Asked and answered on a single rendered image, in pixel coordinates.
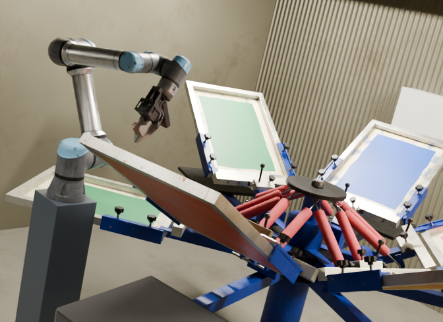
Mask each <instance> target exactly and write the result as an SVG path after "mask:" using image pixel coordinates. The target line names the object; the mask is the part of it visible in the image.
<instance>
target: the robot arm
mask: <svg viewBox="0 0 443 322"><path fill-rule="evenodd" d="M48 55H49V58H50V59H51V60H52V62H54V64H56V65H60V66H64V67H66V68H67V73H68V74H69V75H70V76H71V77H72V81H73V88H74V96H75V100H76V108H77V112H78V119H79V123H80V131H81V134H80V136H79V138H67V139H63V140H62V141H61V142H60V144H59V148H58V150H57V161H56V166H55V174H54V177H53V179H52V181H51V183H50V185H49V187H48V188H47V196H48V197H49V198H51V199H53V200H55V201H59V202H63V203H79V202H82V201H84V200H85V196H86V191H85V186H84V175H85V170H90V169H94V168H101V167H103V166H106V165H107V164H106V163H104V162H103V161H102V160H100V159H99V158H98V157H97V156H95V155H94V154H93V153H91V152H90V151H89V150H88V149H87V148H85V147H84V146H83V145H81V144H80V143H79V142H78V141H79V140H80V138H81V136H82V135H83V133H87V134H89V135H91V136H93V137H96V138H98V139H100V140H103V141H105V142H107V143H109V144H111V145H113V144H112V143H111V141H110V140H108V139H107V136H106V133H104V132H103V131H102V127H101V123H100V115H99V111H98V103H97V99H96V91H95V87H94V79H93V75H92V74H93V72H94V71H95V69H96V68H95V67H100V68H105V69H113V70H118V71H124V72H126V73H132V74H134V73H153V74H156V75H159V76H161V77H162V78H161V79H160V81H159V82H158V84H157V85H156V86H154V85H153V87H152V88H151V90H150V91H149V93H148V95H147V96H146V97H145V98H141V99H140V101H139V102H138V104H137V105H136V107H135V110H136V111H137V112H138V113H139V114H140V115H141V116H140V119H139V121H138V123H136V122H134V123H133V124H132V128H133V131H134V142H135V143H139V142H140V141H142V140H144V139H145V138H147V137H148V136H149V135H151V134H152V133H153V132H155V131H156V130H157V129H158V127H159V126H160V125H161V126H162V127H165V128H168V127H169V126H170V125H171V124H170V120H169V112H168V108H167V102H166V101H168V102H170V100H171V99H172V97H173V96H174V95H175V93H176V91H177V90H178V88H179V87H180V85H181V84H182V82H183V81H184V79H185V77H186V76H187V75H188V72H189V71H190V69H191V63H190V61H189V60H188V59H186V58H185V57H183V56H181V55H176V56H175V57H174V58H173V59H169V58H167V57H164V56H162V55H159V54H157V53H156V52H153V51H145V52H144V53H139V52H134V51H123V50H118V49H108V48H99V47H96V46H95V45H94V43H92V42H91V41H90V40H85V39H83V38H67V37H59V38H56V39H54V40H53V41H52V42H51V43H50V44H49V47H48ZM140 102H141V104H140V105H139V103H140ZM138 105H139V107H137V106H138ZM146 122H147V123H146Z"/></svg>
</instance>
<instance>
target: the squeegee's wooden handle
mask: <svg viewBox="0 0 443 322"><path fill-rule="evenodd" d="M246 220H247V219H246ZM247 221H248V222H249V223H250V224H251V225H252V226H253V227H254V228H255V229H256V230H257V231H258V232H259V233H260V234H263V235H265V236H268V237H269V238H272V236H273V234H274V233H273V231H271V230H269V229H267V228H265V227H263V226H261V225H259V224H256V223H254V222H252V221H250V220H247Z"/></svg>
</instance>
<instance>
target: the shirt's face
mask: <svg viewBox="0 0 443 322"><path fill-rule="evenodd" d="M58 310H59V311H60V312H61V313H63V314H65V315H66V316H67V317H68V318H70V319H72V320H73V321H74V322H229V321H227V320H225V319H224V318H222V317H220V316H219V315H217V314H215V313H214V312H212V311H210V310H209V309H207V308H205V307H203V306H202V305H200V304H198V303H196V302H195V301H193V300H192V299H190V298H188V297H186V296H185V295H183V294H182V293H180V292H178V291H176V290H175V289H173V288H172V287H170V286H168V285H166V284H165V283H163V282H161V281H160V280H158V279H156V278H154V277H153V276H149V277H146V278H143V279H141V280H137V281H135V282H132V283H129V284H126V285H124V286H120V287H118V288H114V289H112V290H108V291H107V292H103V293H101V294H97V295H95V296H92V297H89V298H86V299H83V300H80V301H77V302H75V303H72V304H69V305H66V306H63V307H60V308H59V309H58Z"/></svg>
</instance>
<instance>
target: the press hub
mask: <svg viewBox="0 0 443 322"><path fill-rule="evenodd" d="M285 182H286V184H287V185H288V186H289V187H290V188H292V189H293V190H295V191H297V192H299V193H302V194H304V195H305V197H304V200H303V204H302V207H301V210H292V211H290V212H289V214H288V217H287V221H286V224H285V229H286V228H287V226H288V225H289V224H290V223H291V222H292V221H293V219H294V218H295V217H296V216H297V215H298V214H299V213H300V212H301V211H302V210H303V209H304V208H305V207H307V208H310V207H311V206H312V205H313V204H314V201H313V199H312V197H314V200H315V201H316V200H317V199H319V201H318V202H317V203H316V205H317V207H318V209H319V210H320V206H321V203H322V200H325V201H344V200H346V198H347V193H346V192H345V191H344V190H343V189H342V188H340V187H338V186H337V185H334V184H332V183H329V182H327V181H323V180H321V179H316V178H313V177H307V176H289V177H287V178H286V181H285ZM311 211H312V215H311V217H310V218H309V219H308V220H307V221H306V222H305V223H304V224H303V225H302V227H301V228H300V229H299V230H298V231H297V233H296V234H295V235H294V236H293V237H292V238H291V239H290V241H289V243H290V244H291V245H294V246H296V247H297V248H298V249H300V250H301V251H302V252H303V253H302V255H301V256H297V257H295V258H296V259H298V260H300V261H302V262H304V263H306V262H309V263H316V261H317V260H316V258H315V257H314V256H312V255H311V254H310V253H309V252H308V251H307V250H306V249H311V250H314V249H316V250H317V251H318V252H320V253H321V254H322V255H323V256H325V258H327V259H328V260H329V261H330V262H331V263H333V261H332V258H331V256H330V253H329V251H328V250H325V249H320V247H321V245H322V244H323V245H326V243H325V241H324V238H323V236H322V233H321V231H320V228H319V226H318V223H317V221H316V218H315V216H314V213H315V212H316V211H317V209H316V207H315V205H314V206H313V208H311ZM269 230H271V231H273V232H275V233H280V232H283V229H281V228H280V227H279V226H271V227H269ZM281 276H282V277H284V276H283V275H281ZM284 278H285V277H284ZM310 282H311V281H309V280H307V279H305V278H303V277H301V276H298V277H297V280H296V281H295V283H294V284H292V283H291V282H290V281H288V279H286V278H285V279H283V280H280V281H278V282H276V283H274V284H272V285H270V286H269V289H268V293H267V297H266V301H265V304H264V309H263V311H262V316H261V319H260V322H300V319H301V315H302V312H303V308H304V305H305V301H306V298H307V294H308V291H309V286H308V285H307V284H310Z"/></svg>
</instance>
